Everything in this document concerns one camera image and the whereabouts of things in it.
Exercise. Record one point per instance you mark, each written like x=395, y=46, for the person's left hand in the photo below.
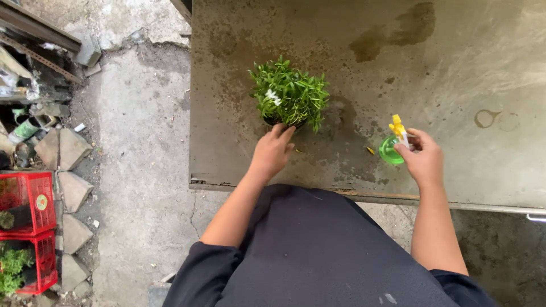
x=268, y=155

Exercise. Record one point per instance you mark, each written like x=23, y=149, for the grey concrete block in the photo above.
x=87, y=50

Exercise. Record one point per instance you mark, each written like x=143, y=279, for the dark metal beam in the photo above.
x=34, y=25

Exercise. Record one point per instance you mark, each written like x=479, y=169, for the small green plant in crate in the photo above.
x=6, y=219

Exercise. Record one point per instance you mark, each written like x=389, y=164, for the small white scrap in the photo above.
x=79, y=127

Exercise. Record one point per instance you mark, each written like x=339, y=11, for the rusty perforated angle bar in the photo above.
x=42, y=59

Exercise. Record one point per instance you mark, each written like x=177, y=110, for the green potted plant white flowers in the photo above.
x=292, y=94

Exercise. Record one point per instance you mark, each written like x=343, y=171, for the red plastic crate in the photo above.
x=40, y=264
x=30, y=202

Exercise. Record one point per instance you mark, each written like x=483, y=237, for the person's right hand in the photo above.
x=424, y=164

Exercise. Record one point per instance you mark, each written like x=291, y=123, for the grey stone slab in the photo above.
x=158, y=293

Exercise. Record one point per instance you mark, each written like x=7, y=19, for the heap of scrap and debris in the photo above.
x=25, y=106

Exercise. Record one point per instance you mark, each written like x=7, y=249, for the small yellow fallen leaf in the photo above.
x=370, y=150

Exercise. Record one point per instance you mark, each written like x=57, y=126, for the green spray bottle yellow nozzle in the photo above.
x=391, y=147

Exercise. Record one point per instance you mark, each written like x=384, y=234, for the triangular concrete paving stone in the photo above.
x=73, y=189
x=76, y=234
x=73, y=270
x=64, y=147

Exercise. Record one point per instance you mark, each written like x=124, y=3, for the bushy green plant in crate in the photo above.
x=12, y=268

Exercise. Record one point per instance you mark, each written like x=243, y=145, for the person's black shirt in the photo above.
x=324, y=256

